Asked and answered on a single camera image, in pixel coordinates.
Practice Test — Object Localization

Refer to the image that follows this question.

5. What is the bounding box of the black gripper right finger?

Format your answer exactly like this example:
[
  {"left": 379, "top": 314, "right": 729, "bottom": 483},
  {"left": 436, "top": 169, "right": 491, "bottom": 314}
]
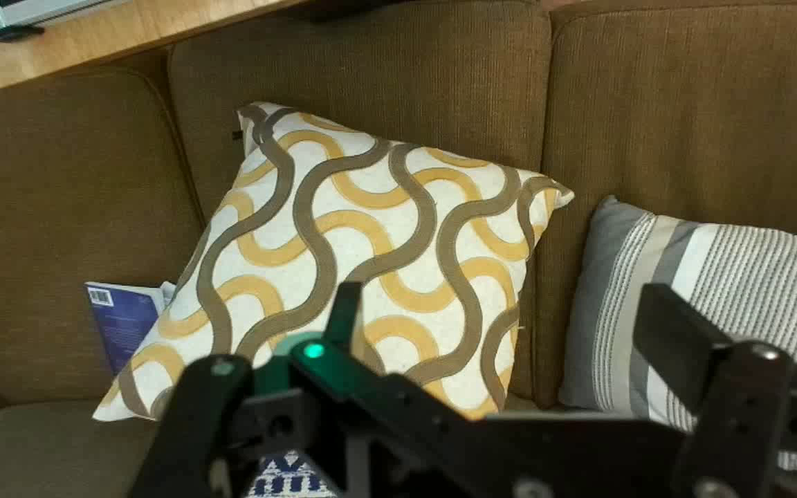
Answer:
[{"left": 630, "top": 282, "right": 797, "bottom": 498}]

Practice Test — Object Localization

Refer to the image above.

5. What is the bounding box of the brown fabric sofa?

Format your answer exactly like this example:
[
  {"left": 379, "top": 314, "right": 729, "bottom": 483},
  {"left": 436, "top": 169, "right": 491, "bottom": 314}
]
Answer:
[{"left": 0, "top": 0, "right": 797, "bottom": 498}]

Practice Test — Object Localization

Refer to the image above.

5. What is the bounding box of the grey white striped pillow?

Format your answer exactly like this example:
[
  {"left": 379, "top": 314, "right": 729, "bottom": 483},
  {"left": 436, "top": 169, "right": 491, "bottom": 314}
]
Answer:
[{"left": 558, "top": 195, "right": 797, "bottom": 494}]

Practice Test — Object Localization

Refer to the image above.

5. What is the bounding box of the wave patterned pillow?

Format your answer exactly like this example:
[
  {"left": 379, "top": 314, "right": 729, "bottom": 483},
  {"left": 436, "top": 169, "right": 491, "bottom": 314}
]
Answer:
[{"left": 91, "top": 99, "right": 574, "bottom": 426}]

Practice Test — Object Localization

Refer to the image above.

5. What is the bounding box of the blue white patterned object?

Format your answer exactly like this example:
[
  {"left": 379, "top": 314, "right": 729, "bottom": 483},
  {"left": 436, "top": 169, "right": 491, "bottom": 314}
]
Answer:
[{"left": 246, "top": 449, "right": 341, "bottom": 498}]

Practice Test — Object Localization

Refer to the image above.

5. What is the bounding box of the blue booklet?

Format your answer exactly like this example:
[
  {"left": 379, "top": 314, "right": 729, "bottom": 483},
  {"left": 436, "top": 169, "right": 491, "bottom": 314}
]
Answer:
[{"left": 82, "top": 276, "right": 180, "bottom": 376}]

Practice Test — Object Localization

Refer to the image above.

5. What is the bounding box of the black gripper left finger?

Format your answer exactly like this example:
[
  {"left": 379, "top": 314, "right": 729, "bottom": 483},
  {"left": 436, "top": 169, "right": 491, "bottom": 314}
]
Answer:
[{"left": 126, "top": 279, "right": 475, "bottom": 498}]

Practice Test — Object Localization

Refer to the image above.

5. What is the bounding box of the white framed flat object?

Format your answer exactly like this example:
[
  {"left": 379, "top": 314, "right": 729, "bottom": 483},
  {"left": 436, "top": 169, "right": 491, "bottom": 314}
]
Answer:
[{"left": 0, "top": 0, "right": 109, "bottom": 39}]

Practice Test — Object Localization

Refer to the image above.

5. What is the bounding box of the light wooden table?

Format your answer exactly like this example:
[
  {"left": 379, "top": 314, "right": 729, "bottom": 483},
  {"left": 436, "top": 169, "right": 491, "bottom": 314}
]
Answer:
[{"left": 0, "top": 0, "right": 309, "bottom": 92}]

